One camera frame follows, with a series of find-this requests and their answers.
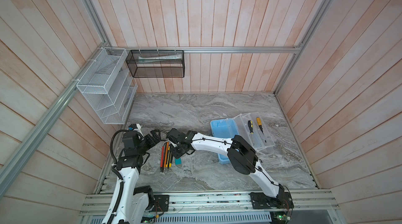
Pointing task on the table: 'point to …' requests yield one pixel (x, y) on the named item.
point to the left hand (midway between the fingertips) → (155, 137)
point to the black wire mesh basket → (156, 63)
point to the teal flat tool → (178, 161)
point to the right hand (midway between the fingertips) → (175, 153)
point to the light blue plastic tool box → (237, 126)
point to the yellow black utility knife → (170, 159)
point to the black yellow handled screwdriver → (250, 126)
